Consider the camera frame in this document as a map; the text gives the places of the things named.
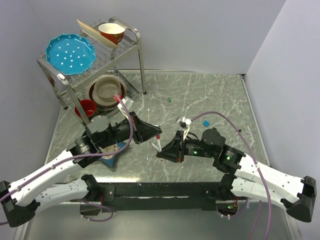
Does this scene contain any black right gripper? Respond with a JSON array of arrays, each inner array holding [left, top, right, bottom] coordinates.
[[156, 129, 217, 162]]

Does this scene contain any white marker with red tip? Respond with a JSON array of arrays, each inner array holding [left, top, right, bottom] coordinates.
[[151, 134, 162, 152]]

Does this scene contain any metal dish rack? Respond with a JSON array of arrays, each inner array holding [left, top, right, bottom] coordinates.
[[37, 16, 147, 110]]

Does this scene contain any beige bowl on rack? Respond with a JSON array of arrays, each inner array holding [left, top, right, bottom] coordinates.
[[94, 76, 121, 102]]

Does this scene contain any blue pen cap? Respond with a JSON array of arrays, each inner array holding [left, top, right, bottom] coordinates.
[[203, 120, 210, 127]]

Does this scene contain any red and white bowl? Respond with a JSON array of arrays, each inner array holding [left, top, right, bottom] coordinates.
[[98, 23, 126, 45]]

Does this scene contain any red cup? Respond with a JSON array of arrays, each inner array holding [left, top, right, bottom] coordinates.
[[79, 99, 98, 121]]

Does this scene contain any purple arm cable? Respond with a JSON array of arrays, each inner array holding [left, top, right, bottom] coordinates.
[[189, 111, 273, 240], [0, 93, 137, 225]]

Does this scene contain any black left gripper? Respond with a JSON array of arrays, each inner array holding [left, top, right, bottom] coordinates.
[[100, 112, 163, 149]]

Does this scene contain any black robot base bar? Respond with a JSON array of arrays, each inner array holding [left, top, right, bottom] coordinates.
[[84, 182, 245, 212]]

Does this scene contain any beige rectangular plate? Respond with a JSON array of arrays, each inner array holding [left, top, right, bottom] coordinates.
[[76, 19, 120, 49]]

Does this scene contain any blue star shaped dish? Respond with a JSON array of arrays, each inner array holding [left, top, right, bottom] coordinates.
[[99, 141, 126, 168]]

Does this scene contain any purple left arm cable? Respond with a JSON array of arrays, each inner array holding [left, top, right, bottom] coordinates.
[[0, 93, 137, 225]]

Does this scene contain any blue polka dot plate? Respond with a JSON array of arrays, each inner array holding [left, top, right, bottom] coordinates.
[[45, 33, 96, 76]]

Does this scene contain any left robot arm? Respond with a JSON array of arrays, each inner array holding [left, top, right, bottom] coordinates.
[[0, 111, 162, 228]]

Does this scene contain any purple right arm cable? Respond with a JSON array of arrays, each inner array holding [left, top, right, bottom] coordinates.
[[189, 111, 273, 240]]

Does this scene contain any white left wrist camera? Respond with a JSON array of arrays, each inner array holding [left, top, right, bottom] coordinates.
[[113, 95, 134, 118]]

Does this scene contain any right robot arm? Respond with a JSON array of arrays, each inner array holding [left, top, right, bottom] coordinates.
[[156, 128, 317, 223]]

